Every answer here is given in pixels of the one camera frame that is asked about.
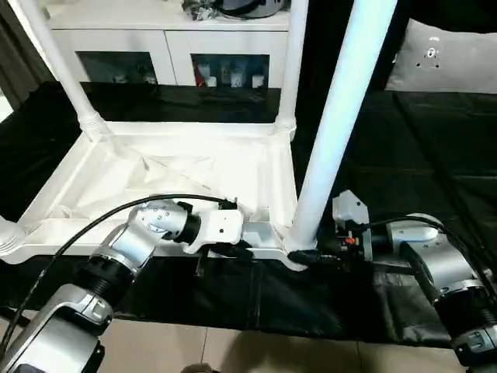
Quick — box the white plastic table top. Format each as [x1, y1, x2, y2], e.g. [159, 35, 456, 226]
[0, 120, 324, 273]

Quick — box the white plastic table leg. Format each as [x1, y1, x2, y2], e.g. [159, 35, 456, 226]
[15, 0, 113, 144]
[0, 216, 27, 258]
[273, 0, 308, 136]
[283, 0, 400, 269]

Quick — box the black work mat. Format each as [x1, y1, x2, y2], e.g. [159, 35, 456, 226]
[0, 80, 497, 350]

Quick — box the black box with gold label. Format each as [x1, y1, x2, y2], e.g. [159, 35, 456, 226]
[304, 0, 409, 93]

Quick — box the grey printed cushion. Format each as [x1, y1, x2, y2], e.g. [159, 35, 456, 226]
[384, 19, 497, 95]

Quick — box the white cabinet with glass doors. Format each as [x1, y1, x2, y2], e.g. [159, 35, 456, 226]
[46, 0, 301, 91]

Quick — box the black tangled item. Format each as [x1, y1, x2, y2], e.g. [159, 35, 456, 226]
[182, 0, 219, 23]

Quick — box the grey round appliance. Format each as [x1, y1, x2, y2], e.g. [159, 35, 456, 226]
[217, 0, 289, 20]

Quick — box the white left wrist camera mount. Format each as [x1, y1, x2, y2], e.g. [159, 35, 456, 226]
[181, 209, 245, 256]

